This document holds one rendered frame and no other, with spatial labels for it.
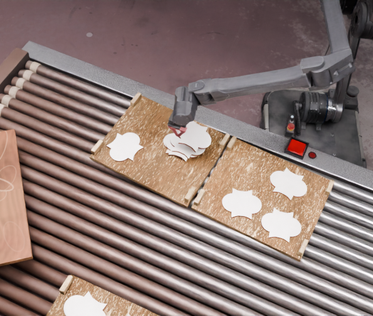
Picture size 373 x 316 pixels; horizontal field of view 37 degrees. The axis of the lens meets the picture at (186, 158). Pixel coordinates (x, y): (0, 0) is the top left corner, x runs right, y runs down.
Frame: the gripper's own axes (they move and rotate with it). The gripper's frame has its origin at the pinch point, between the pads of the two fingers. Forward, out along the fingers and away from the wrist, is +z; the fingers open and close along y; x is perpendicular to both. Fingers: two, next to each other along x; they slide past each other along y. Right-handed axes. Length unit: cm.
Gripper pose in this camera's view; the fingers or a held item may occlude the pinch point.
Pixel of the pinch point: (181, 127)
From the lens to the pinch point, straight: 199.9
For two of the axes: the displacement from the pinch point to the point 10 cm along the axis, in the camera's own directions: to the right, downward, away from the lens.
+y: 3.6, -7.7, 5.3
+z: -0.4, 5.5, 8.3
